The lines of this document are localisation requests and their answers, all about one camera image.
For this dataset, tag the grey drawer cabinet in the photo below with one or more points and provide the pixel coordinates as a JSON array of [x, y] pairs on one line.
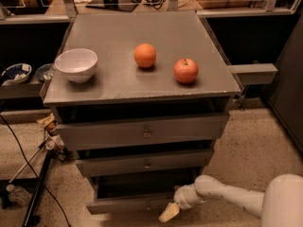
[[121, 89]]

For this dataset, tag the crumpled snack wrapper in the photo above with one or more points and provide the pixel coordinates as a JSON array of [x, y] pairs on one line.
[[48, 123]]

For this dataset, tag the dark small bowl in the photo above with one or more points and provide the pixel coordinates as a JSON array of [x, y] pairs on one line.
[[45, 72]]

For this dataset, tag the grey bottom drawer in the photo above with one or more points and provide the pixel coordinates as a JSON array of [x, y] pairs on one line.
[[142, 191]]

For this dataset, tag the grey middle drawer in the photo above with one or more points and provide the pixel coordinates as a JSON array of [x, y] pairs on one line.
[[143, 162]]

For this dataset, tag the red apple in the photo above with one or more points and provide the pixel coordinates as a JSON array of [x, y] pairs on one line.
[[185, 71]]

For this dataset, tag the orange fruit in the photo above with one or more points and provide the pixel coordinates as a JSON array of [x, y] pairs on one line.
[[145, 55]]

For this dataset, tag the clear plastic bottle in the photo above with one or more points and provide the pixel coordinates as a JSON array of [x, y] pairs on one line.
[[18, 194]]

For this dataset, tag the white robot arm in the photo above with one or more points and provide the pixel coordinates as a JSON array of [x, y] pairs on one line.
[[280, 205]]

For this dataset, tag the grey drawer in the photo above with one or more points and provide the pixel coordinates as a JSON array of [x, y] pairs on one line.
[[143, 131], [143, 162], [142, 191]]

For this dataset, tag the grey left shelf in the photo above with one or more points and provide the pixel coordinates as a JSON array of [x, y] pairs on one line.
[[11, 90]]

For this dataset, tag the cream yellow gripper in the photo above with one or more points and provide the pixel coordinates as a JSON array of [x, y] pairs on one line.
[[182, 197]]

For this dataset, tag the grey top drawer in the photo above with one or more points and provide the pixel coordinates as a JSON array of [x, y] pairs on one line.
[[143, 131]]

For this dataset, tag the grey side shelf right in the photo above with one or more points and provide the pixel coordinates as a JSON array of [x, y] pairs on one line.
[[254, 74]]

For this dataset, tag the black tripod stand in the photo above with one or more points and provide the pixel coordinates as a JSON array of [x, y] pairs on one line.
[[30, 220]]

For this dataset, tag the black monitor base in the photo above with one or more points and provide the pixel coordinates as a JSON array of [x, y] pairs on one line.
[[115, 5]]

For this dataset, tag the blue white bowl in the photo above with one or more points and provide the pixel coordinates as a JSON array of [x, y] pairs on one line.
[[17, 73]]

